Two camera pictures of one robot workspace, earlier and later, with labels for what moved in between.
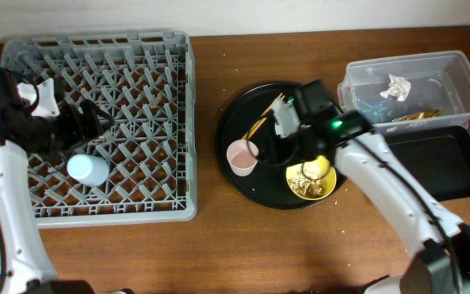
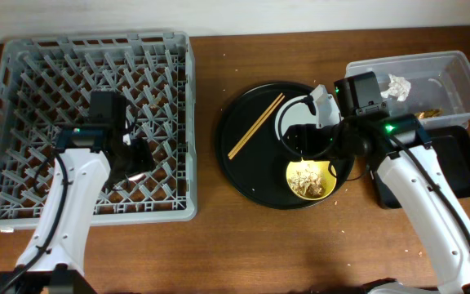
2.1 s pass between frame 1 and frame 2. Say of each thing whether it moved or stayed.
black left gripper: moved
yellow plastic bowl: stayed
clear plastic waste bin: stayed
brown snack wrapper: stayed
